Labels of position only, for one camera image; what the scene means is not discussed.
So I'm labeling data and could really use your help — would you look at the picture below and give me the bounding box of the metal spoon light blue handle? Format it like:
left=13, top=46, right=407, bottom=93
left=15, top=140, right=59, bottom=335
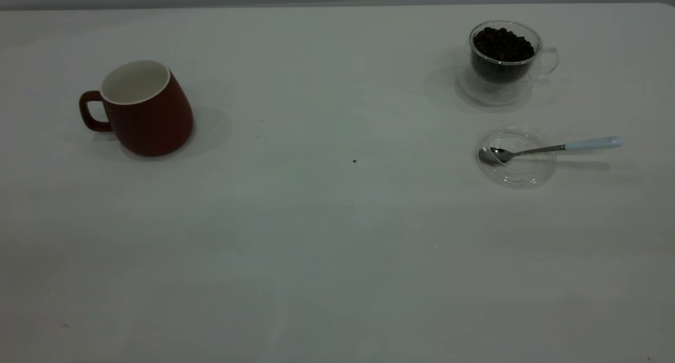
left=478, top=136, right=624, bottom=164

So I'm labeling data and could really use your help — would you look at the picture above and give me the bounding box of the red ceramic mug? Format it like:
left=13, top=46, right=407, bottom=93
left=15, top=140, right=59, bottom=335
left=79, top=60, right=194, bottom=157

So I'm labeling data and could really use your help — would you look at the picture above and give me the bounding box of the clear glass cup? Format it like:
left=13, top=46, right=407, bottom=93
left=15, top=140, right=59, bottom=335
left=457, top=20, right=560, bottom=107

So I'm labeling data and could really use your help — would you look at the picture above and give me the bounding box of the coffee beans pile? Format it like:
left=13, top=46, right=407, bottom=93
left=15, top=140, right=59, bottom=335
left=472, top=27, right=536, bottom=84

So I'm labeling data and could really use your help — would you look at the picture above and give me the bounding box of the clear glass saucer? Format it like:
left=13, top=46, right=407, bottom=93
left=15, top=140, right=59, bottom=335
left=476, top=127, right=557, bottom=188

